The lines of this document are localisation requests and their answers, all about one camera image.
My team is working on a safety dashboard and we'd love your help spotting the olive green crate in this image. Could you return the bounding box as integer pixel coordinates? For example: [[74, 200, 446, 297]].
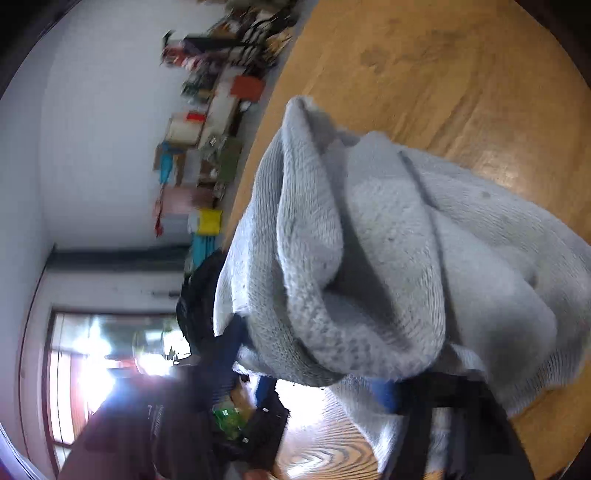
[[217, 136, 245, 183]]

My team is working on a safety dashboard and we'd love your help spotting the black striped garment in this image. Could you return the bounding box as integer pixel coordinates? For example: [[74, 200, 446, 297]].
[[175, 251, 232, 356]]

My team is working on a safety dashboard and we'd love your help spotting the teal flat case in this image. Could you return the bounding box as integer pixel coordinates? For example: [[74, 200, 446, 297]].
[[189, 233, 222, 271]]

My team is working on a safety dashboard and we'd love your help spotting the white plastic container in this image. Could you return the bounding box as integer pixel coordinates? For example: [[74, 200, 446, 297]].
[[166, 115, 204, 146]]

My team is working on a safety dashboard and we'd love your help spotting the grey curtain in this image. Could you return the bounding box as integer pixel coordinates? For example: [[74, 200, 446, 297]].
[[48, 244, 197, 275]]

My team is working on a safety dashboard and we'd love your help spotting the grey knit sweater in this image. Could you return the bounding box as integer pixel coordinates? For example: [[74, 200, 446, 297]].
[[212, 95, 591, 476]]

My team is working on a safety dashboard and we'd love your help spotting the black folding cart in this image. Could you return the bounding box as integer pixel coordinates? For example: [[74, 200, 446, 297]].
[[161, 9, 301, 77]]

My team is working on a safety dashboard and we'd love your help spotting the white low cabinet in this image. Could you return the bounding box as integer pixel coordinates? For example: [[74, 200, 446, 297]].
[[201, 80, 245, 139]]

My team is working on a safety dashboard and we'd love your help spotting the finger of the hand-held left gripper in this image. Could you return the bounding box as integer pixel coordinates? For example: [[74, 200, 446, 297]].
[[217, 316, 254, 370]]

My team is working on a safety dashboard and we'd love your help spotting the dark framed window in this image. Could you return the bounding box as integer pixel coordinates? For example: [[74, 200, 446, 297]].
[[21, 305, 195, 472]]

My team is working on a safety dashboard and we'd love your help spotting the orange paper bag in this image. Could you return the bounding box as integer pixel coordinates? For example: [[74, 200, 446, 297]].
[[228, 74, 267, 103]]

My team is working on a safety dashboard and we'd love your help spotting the pink suitcase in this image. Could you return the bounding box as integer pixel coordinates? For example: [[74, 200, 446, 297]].
[[159, 185, 218, 215]]

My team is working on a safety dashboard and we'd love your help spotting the green plastic bottle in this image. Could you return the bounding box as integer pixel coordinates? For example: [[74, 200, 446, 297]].
[[211, 401, 252, 441]]

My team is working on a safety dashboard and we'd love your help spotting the yellow shopping bag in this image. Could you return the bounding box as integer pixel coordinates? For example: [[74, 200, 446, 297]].
[[187, 208, 225, 235]]

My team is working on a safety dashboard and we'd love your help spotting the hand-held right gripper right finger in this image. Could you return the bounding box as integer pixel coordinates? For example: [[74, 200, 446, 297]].
[[369, 373, 536, 480]]

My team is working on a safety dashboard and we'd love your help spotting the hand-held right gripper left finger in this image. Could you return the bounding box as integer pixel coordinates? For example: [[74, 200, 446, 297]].
[[252, 376, 291, 467]]

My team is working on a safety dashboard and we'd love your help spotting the red and white tote bag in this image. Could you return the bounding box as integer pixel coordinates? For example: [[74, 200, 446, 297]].
[[161, 32, 199, 70]]

